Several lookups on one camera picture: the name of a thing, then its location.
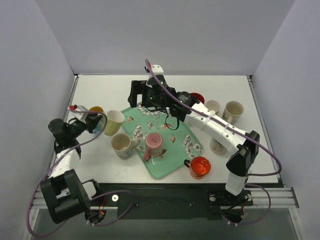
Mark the aluminium rail frame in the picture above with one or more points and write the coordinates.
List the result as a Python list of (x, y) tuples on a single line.
[(273, 197)]

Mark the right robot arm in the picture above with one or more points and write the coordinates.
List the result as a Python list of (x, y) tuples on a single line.
[(242, 145)]

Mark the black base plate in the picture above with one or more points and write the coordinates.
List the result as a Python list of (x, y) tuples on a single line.
[(166, 201)]

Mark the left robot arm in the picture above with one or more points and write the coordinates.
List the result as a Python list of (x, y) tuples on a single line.
[(63, 192)]

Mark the pale yellow faceted mug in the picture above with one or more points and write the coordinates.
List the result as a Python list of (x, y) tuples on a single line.
[(114, 122)]

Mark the beige patterned mug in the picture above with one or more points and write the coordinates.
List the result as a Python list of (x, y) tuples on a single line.
[(124, 145)]

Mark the tall cream floral mug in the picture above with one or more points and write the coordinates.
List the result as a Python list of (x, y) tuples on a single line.
[(217, 148)]

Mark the orange mug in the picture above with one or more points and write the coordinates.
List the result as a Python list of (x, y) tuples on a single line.
[(198, 167)]

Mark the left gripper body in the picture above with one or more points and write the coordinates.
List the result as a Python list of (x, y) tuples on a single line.
[(92, 121)]

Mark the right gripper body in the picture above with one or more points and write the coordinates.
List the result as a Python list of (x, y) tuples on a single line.
[(139, 91)]

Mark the pink mug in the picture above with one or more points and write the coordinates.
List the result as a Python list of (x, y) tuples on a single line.
[(154, 146)]

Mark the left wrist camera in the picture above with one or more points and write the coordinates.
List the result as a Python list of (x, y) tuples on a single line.
[(79, 112)]

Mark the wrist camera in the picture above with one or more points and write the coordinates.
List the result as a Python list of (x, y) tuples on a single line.
[(79, 112), (156, 69)]

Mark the black mug red interior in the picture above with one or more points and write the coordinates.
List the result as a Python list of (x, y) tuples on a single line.
[(199, 97)]

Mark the blue glazed mug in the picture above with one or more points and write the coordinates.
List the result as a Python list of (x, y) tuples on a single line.
[(100, 125)]

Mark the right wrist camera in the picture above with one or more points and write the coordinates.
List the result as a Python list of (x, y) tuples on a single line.
[(156, 69)]

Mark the cream mug umbrella design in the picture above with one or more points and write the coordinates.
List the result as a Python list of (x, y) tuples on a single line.
[(232, 112)]

